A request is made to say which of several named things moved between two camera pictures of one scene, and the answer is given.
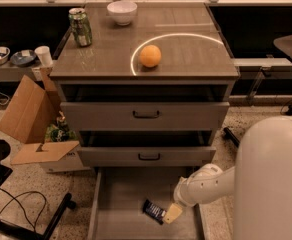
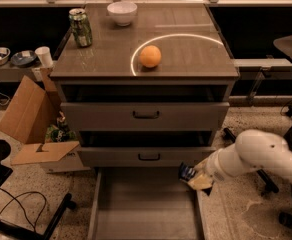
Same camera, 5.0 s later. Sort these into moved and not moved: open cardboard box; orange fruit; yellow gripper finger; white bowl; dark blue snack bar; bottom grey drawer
Moved: dark blue snack bar; yellow gripper finger
Not moved: orange fruit; white bowl; bottom grey drawer; open cardboard box
